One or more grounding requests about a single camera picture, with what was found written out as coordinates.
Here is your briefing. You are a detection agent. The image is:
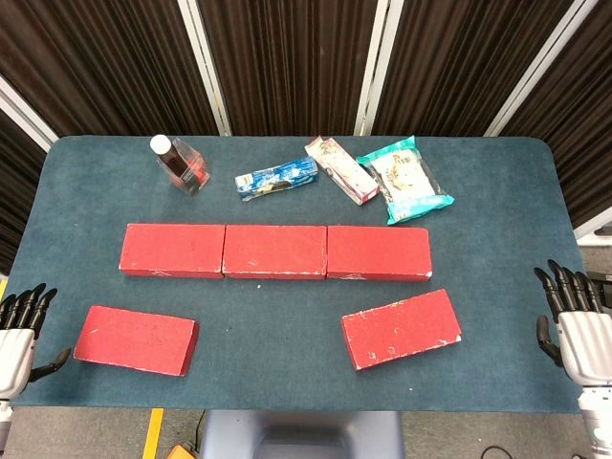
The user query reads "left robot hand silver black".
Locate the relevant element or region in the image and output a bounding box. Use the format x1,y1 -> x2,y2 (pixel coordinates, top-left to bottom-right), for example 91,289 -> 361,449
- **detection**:
0,282 -> 73,403

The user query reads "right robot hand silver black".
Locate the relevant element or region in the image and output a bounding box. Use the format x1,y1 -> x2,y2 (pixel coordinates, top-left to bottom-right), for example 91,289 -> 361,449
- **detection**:
534,259 -> 612,387

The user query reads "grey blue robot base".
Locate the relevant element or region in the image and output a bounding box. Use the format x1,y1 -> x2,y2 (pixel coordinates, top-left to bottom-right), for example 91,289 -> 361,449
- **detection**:
198,409 -> 404,459

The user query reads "black device beside table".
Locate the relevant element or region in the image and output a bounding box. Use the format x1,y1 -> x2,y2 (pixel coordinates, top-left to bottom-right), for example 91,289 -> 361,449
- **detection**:
586,270 -> 612,310

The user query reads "brown corrugated partition panel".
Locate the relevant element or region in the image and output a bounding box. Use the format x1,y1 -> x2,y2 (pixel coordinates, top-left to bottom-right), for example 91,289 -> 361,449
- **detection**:
0,0 -> 221,140
372,0 -> 575,138
198,0 -> 379,138
0,109 -> 49,276
501,0 -> 612,230

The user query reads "orange object on floor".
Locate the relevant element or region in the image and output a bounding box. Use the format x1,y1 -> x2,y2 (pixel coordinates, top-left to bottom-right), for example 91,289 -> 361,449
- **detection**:
166,443 -> 202,459

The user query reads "teal snack bag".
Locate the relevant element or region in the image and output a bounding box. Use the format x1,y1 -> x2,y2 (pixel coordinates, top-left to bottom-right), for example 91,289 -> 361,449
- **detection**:
356,135 -> 456,227

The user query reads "brown bottle with white cap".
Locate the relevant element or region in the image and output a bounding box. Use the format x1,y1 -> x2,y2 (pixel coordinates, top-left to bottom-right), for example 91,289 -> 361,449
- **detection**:
149,134 -> 195,190

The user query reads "clear plastic square holder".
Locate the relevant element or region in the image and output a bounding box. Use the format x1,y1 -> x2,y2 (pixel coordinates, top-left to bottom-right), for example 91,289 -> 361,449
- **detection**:
156,137 -> 212,197

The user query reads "blue felt table cover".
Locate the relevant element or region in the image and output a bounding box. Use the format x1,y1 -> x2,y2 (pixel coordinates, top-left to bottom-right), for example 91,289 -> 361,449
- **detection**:
0,135 -> 604,415

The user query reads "white and pink snack box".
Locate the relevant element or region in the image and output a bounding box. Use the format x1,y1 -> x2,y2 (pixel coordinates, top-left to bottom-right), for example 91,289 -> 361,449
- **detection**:
304,135 -> 382,207

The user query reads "blue cookie box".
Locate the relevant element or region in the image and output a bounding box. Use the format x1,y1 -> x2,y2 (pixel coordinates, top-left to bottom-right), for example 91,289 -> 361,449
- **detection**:
233,156 -> 320,203

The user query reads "white partition frame post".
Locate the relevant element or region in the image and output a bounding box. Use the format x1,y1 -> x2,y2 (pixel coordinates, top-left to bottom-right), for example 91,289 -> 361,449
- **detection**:
573,205 -> 612,240
176,0 -> 233,138
0,76 -> 59,154
354,0 -> 405,138
483,0 -> 601,138

